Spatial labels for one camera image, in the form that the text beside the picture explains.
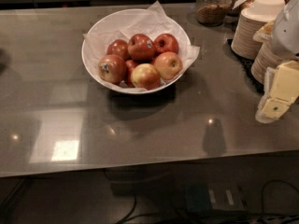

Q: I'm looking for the black mat under plates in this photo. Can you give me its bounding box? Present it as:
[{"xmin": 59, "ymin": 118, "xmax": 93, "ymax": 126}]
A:
[{"xmin": 226, "ymin": 38, "xmax": 264, "ymax": 95}]

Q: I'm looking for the red apple front left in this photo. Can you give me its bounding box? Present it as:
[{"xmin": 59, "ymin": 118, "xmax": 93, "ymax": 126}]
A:
[{"xmin": 97, "ymin": 54, "xmax": 127, "ymax": 84}]

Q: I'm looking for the black cable under table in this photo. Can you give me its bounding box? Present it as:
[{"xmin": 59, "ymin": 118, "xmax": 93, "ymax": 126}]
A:
[{"xmin": 102, "ymin": 168, "xmax": 299, "ymax": 224}]

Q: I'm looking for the dark box with labels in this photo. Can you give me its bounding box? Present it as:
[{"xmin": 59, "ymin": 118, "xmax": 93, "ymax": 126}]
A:
[{"xmin": 185, "ymin": 183, "xmax": 248, "ymax": 214}]

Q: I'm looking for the yellow red apple front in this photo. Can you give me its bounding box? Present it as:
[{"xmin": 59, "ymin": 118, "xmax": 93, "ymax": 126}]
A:
[{"xmin": 131, "ymin": 63, "xmax": 161, "ymax": 91}]

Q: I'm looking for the red apple bottom middle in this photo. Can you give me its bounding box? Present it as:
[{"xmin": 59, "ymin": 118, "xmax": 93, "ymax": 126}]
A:
[{"xmin": 124, "ymin": 60, "xmax": 139, "ymax": 87}]

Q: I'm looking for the white paper bowl stack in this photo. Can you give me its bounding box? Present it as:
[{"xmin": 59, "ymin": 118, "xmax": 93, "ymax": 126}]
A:
[{"xmin": 249, "ymin": 0, "xmax": 285, "ymax": 21}]

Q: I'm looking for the white paper liner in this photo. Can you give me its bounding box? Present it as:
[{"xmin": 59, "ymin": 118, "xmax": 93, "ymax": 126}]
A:
[{"xmin": 82, "ymin": 0, "xmax": 201, "ymax": 92}]

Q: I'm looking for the red apple with sticker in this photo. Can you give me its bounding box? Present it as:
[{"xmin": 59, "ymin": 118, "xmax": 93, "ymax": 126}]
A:
[{"xmin": 128, "ymin": 34, "xmax": 156, "ymax": 61}]

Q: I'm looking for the glass jar with grains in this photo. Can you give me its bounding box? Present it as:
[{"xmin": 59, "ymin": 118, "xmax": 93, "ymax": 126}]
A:
[{"xmin": 195, "ymin": 0, "xmax": 232, "ymax": 26}]

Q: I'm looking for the red yellow apple right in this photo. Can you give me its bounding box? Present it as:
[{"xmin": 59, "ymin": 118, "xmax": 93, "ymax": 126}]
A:
[{"xmin": 154, "ymin": 51, "xmax": 183, "ymax": 80}]

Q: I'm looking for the dark red apple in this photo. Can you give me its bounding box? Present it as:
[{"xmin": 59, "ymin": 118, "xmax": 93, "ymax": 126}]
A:
[
  {"xmin": 107, "ymin": 39, "xmax": 130, "ymax": 61},
  {"xmin": 154, "ymin": 34, "xmax": 179, "ymax": 54}
]

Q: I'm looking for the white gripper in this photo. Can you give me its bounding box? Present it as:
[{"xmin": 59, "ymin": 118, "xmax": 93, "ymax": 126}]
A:
[{"xmin": 253, "ymin": 0, "xmax": 299, "ymax": 123}]

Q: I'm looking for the paper plate stack back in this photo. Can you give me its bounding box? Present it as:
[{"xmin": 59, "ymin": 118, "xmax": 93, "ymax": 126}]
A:
[{"xmin": 231, "ymin": 7, "xmax": 274, "ymax": 60}]

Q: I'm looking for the dark red apple back right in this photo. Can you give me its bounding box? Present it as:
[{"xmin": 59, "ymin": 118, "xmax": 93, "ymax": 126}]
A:
[{"xmin": 154, "ymin": 34, "xmax": 179, "ymax": 54}]

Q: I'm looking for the dark red apple back left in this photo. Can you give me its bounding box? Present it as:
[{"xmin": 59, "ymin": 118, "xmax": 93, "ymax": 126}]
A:
[{"xmin": 107, "ymin": 39, "xmax": 130, "ymax": 61}]

